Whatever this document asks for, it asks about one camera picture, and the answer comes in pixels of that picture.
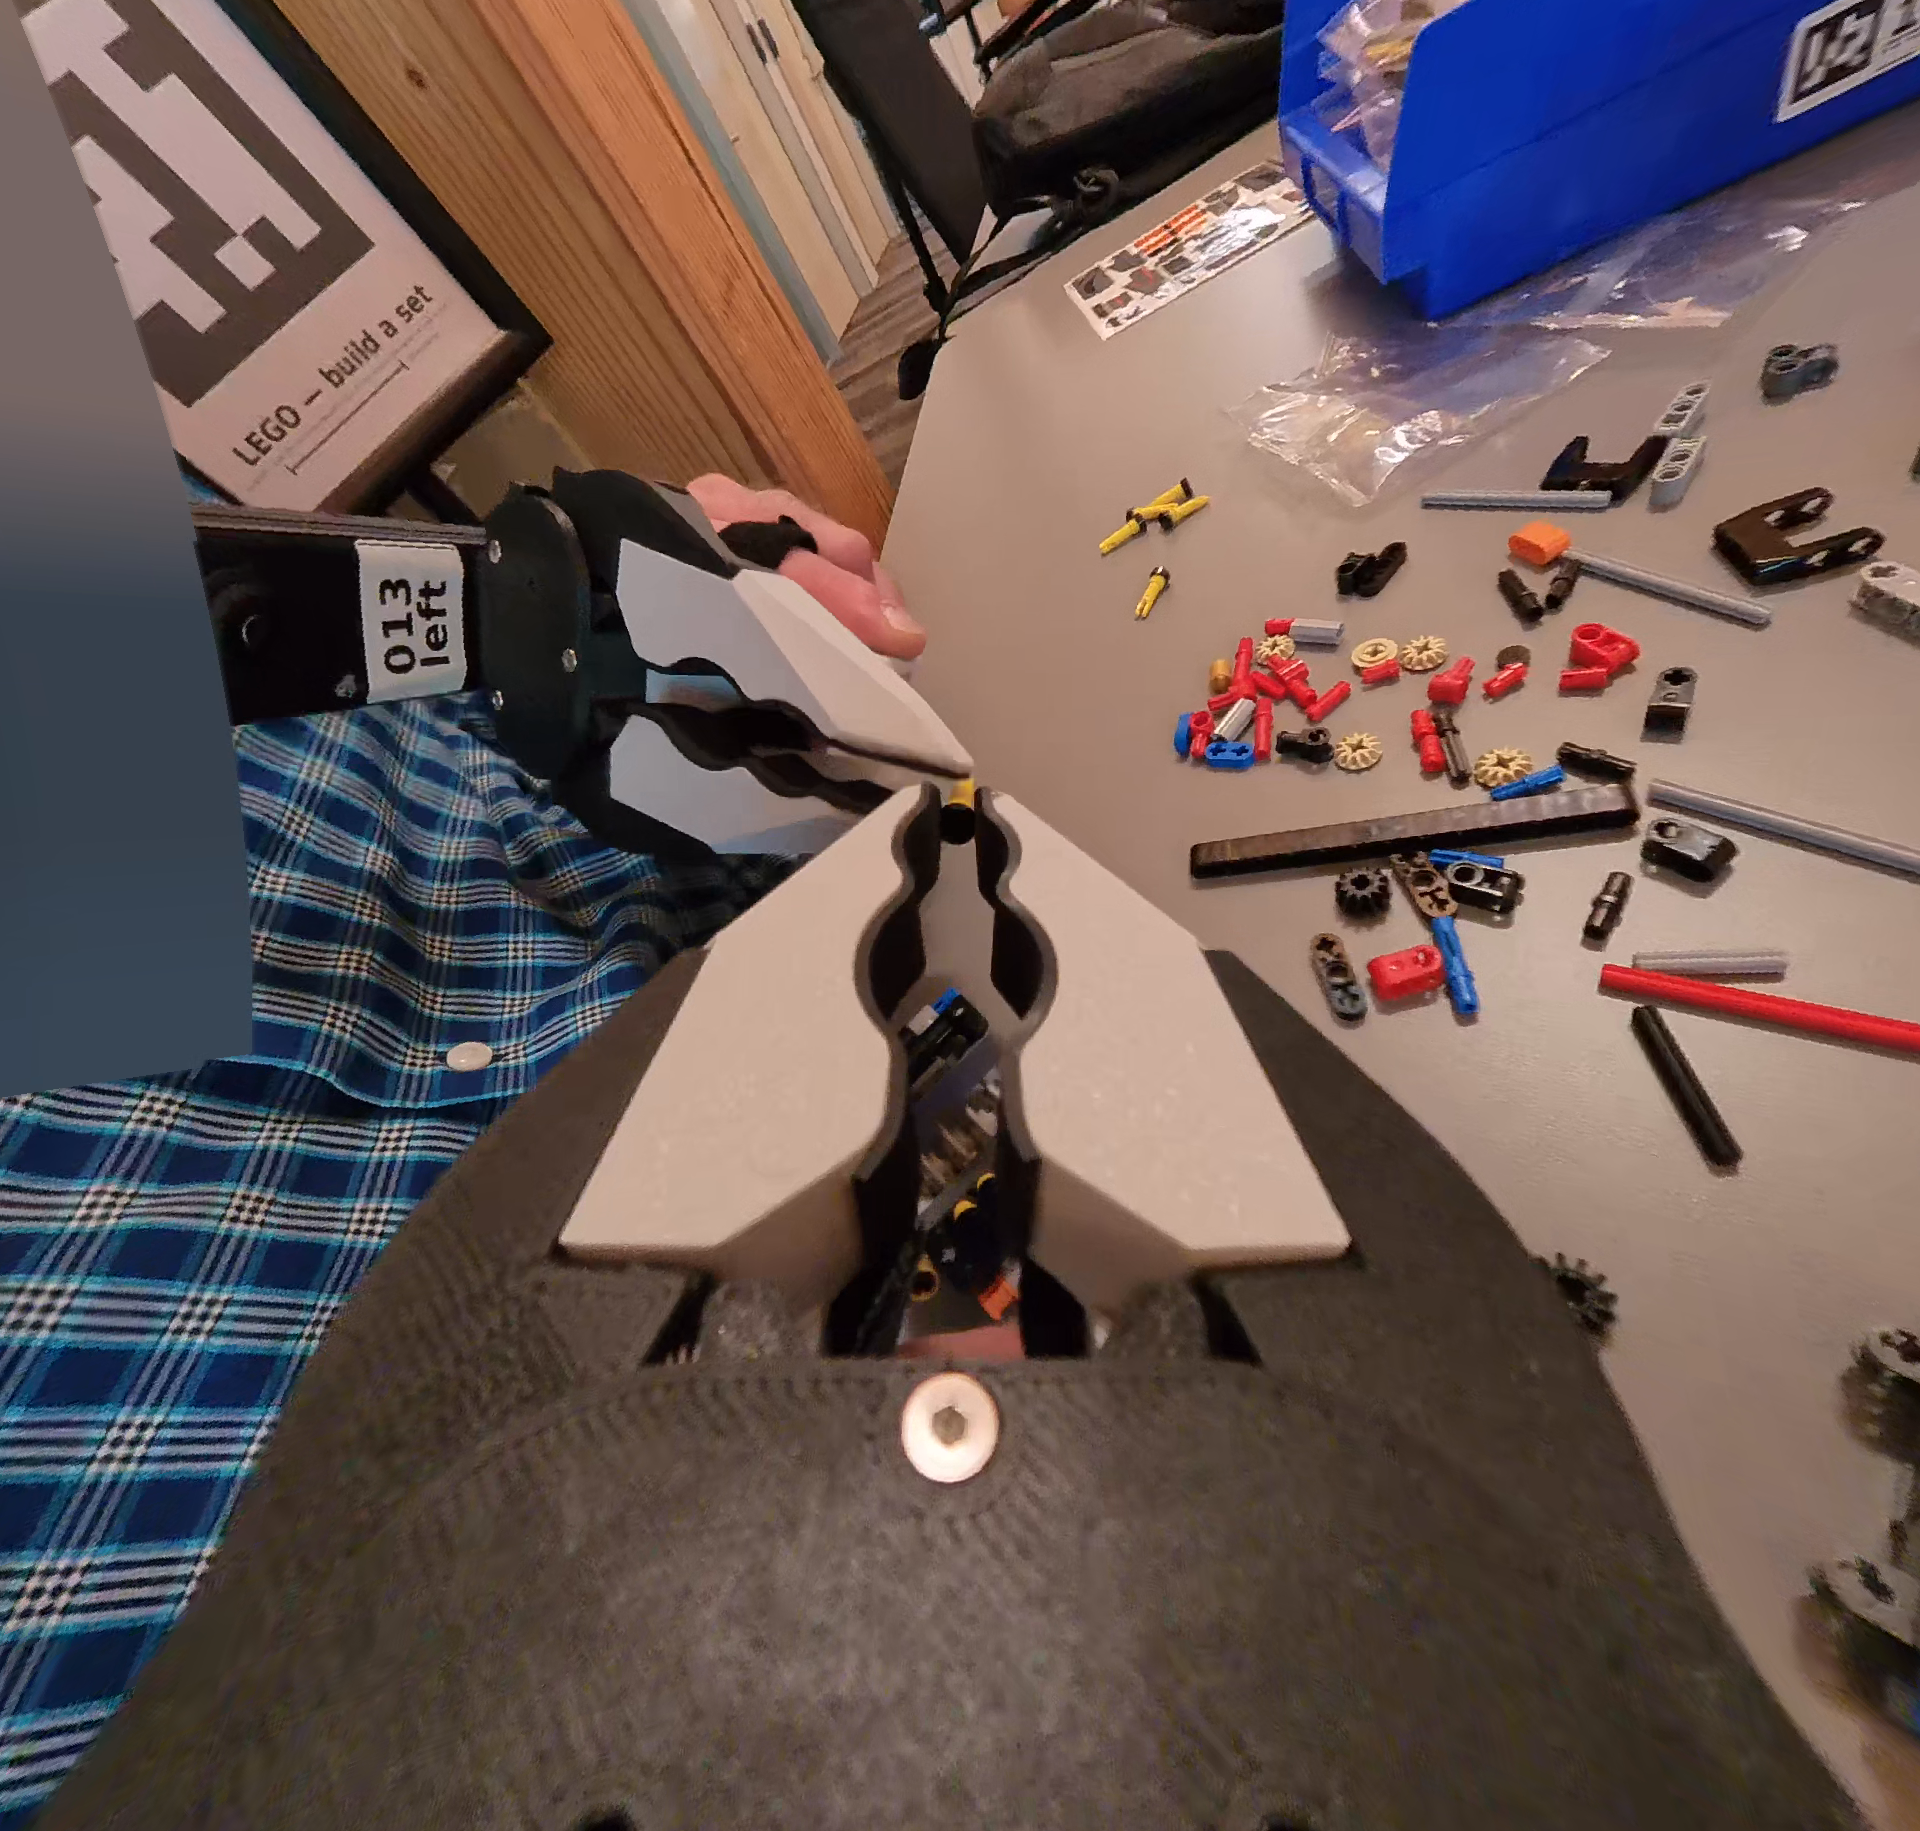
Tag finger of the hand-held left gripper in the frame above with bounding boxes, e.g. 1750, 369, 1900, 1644
616, 537, 980, 800
605, 699, 902, 860

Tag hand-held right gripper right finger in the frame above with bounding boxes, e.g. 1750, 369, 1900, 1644
975, 786, 1356, 1356

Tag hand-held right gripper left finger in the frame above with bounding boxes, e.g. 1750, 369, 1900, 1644
557, 786, 942, 1359

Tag small lego engine assembly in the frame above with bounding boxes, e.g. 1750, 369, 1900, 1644
886, 978, 1040, 1338

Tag person's left forearm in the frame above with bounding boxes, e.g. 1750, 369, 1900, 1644
240, 692, 783, 964

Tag long black lego beam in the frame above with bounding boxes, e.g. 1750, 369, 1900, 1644
1189, 784, 1643, 882

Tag black lego axle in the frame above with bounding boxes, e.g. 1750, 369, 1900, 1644
1630, 1004, 1746, 1171

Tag lego sticker sheet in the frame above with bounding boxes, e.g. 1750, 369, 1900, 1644
1064, 162, 1320, 341

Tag red lego axle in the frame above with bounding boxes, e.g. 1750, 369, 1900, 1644
1599, 962, 1920, 1055

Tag large lego chassis assembly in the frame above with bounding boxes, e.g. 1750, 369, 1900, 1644
1801, 1321, 1920, 1717

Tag black angled lego liftarm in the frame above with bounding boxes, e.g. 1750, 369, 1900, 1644
1539, 434, 1672, 499

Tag clear bags with lego parts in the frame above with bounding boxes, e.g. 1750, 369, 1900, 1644
1320, 0, 1623, 142

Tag person's left hand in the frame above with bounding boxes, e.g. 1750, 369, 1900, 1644
685, 474, 930, 663

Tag framed black white poster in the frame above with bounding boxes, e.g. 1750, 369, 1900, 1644
0, 0, 556, 516

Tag blue plaid shirt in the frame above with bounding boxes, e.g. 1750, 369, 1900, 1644
0, 692, 790, 1831

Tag wooden column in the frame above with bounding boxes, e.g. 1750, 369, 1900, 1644
200, 0, 906, 550

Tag black folding chair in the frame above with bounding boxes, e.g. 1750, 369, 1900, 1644
777, 0, 1026, 396

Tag empty clear plastic bag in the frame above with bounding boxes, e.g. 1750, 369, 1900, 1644
1227, 329, 1614, 508
1501, 193, 1880, 336

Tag black backpack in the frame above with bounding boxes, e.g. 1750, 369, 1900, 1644
971, 0, 1296, 216

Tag blue plastic bin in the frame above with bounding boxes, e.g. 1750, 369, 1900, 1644
1278, 0, 1920, 321

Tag large black lego bracket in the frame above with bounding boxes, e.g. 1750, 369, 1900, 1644
1712, 487, 1886, 590

